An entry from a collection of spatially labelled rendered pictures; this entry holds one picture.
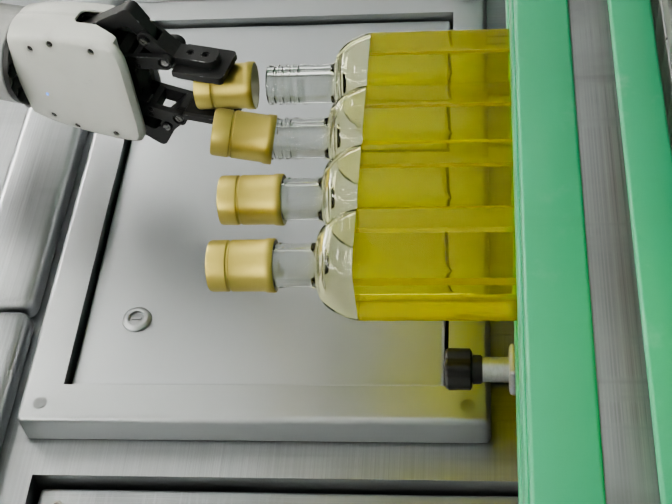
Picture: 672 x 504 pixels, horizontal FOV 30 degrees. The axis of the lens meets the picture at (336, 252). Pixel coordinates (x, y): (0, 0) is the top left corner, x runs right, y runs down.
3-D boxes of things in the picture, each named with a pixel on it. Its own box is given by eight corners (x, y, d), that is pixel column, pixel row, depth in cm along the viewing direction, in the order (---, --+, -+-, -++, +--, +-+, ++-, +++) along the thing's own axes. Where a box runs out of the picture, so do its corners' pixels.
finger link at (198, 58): (139, 73, 93) (223, 87, 91) (130, 40, 90) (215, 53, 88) (157, 45, 95) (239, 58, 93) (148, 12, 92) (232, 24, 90)
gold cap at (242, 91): (261, 86, 96) (204, 88, 96) (254, 51, 93) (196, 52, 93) (256, 119, 93) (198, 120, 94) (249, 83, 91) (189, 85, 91)
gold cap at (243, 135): (274, 139, 92) (214, 131, 91) (279, 104, 89) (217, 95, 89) (269, 175, 89) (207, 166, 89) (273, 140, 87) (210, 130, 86)
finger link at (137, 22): (64, 51, 95) (128, 89, 96) (90, -12, 89) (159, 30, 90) (70, 41, 96) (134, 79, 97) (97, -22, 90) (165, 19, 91)
